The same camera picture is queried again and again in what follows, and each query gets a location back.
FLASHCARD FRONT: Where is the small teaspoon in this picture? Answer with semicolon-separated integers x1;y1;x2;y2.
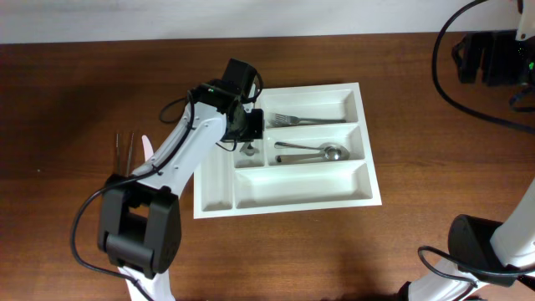
239;142;260;157

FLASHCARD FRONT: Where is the steel fork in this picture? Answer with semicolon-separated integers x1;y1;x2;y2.
270;113;331;121
269;120;346;128

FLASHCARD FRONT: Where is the large steel spoon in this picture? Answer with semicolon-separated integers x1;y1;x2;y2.
275;146;345;163
274;141;350;161

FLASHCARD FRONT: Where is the pink plastic knife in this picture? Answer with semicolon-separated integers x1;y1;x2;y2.
141;135;154;161

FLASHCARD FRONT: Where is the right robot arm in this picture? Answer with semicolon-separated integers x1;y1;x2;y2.
396;0;534;301

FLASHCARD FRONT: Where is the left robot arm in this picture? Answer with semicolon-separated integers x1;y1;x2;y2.
97;59;263;300

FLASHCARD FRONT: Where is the white plastic cutlery tray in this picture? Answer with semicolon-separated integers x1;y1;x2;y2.
193;83;382;219

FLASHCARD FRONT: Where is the left metal chopstick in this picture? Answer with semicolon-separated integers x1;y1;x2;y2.
114;132;121;174

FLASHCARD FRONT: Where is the left black cable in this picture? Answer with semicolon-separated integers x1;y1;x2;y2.
69;83;265;301

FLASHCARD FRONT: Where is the black cable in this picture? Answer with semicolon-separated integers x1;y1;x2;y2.
417;0;535;289
69;83;265;301

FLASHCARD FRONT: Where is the right black cable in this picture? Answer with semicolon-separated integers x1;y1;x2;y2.
417;0;535;289

